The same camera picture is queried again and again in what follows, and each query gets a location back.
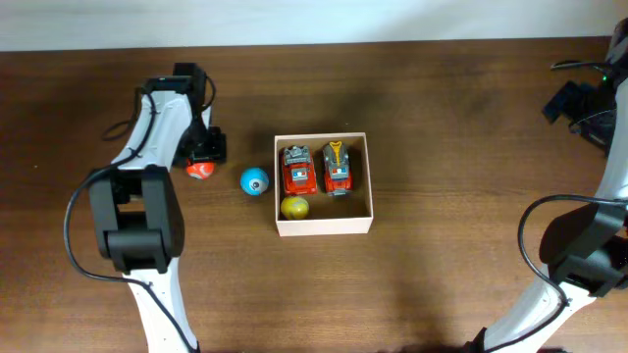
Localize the red fire truck yellow ladder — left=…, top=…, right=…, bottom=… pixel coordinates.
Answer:
left=323, top=141, right=353, bottom=196

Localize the open cardboard box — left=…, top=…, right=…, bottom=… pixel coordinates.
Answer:
left=274, top=132, right=374, bottom=236

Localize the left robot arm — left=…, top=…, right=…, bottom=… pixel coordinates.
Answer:
left=86, top=63, right=227, bottom=352

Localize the blue toy ball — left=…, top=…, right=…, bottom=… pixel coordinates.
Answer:
left=239, top=168, right=269, bottom=196

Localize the red fire truck grey top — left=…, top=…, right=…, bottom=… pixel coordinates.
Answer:
left=281, top=145, right=318, bottom=196

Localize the orange toy ball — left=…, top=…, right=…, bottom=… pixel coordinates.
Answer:
left=185, top=162, right=215, bottom=179

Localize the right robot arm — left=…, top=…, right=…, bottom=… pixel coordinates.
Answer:
left=462, top=20, right=627, bottom=352

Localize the yellow toy ball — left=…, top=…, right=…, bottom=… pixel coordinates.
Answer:
left=280, top=196, right=309, bottom=221

